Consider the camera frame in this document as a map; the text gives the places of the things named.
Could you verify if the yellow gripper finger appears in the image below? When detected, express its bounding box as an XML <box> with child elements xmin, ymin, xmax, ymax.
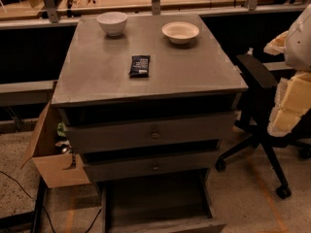
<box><xmin>267</xmin><ymin>71</ymin><xmax>311</xmax><ymax>137</ymax></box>
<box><xmin>263</xmin><ymin>31</ymin><xmax>288</xmax><ymax>55</ymax></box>

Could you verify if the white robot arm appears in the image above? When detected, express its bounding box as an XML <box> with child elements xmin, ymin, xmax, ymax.
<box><xmin>264</xmin><ymin>5</ymin><xmax>311</xmax><ymax>137</ymax></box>

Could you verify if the top grey drawer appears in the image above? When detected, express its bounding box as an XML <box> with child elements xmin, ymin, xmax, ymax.
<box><xmin>66</xmin><ymin>112</ymin><xmax>236</xmax><ymax>153</ymax></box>

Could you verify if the grey drawer cabinet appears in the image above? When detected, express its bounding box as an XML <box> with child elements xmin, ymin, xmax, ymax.
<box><xmin>51</xmin><ymin>13</ymin><xmax>249</xmax><ymax>233</ymax></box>

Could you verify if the open bottom grey drawer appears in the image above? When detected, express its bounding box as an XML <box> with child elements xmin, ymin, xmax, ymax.
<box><xmin>102</xmin><ymin>169</ymin><xmax>225</xmax><ymax>233</ymax></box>

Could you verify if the middle grey drawer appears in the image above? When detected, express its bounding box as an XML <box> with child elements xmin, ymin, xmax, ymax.
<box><xmin>84</xmin><ymin>150</ymin><xmax>219</xmax><ymax>183</ymax></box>

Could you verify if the black office chair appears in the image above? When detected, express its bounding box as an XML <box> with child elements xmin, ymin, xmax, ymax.
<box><xmin>215</xmin><ymin>54</ymin><xmax>311</xmax><ymax>199</ymax></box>

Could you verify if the wooden workbench in background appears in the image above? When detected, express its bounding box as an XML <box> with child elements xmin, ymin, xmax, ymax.
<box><xmin>0</xmin><ymin>0</ymin><xmax>310</xmax><ymax>22</ymax></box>

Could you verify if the shallow white bowl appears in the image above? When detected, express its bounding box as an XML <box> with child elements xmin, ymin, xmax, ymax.
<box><xmin>162</xmin><ymin>21</ymin><xmax>199</xmax><ymax>45</ymax></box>

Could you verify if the deep white bowl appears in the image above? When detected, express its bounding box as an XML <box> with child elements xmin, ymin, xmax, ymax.
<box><xmin>97</xmin><ymin>12</ymin><xmax>127</xmax><ymax>36</ymax></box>

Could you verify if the green trash in box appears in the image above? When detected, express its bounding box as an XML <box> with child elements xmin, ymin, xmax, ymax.
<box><xmin>56</xmin><ymin>122</ymin><xmax>66</xmax><ymax>138</ymax></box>

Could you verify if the open cardboard box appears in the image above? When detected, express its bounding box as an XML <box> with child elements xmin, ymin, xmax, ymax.
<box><xmin>20</xmin><ymin>104</ymin><xmax>89</xmax><ymax>188</ymax></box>

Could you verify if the black metal floor frame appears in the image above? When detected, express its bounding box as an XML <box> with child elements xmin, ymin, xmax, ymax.
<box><xmin>0</xmin><ymin>179</ymin><xmax>47</xmax><ymax>233</ymax></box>

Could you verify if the black floor cable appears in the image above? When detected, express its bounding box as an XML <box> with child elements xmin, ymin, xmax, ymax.
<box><xmin>0</xmin><ymin>170</ymin><xmax>103</xmax><ymax>233</ymax></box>

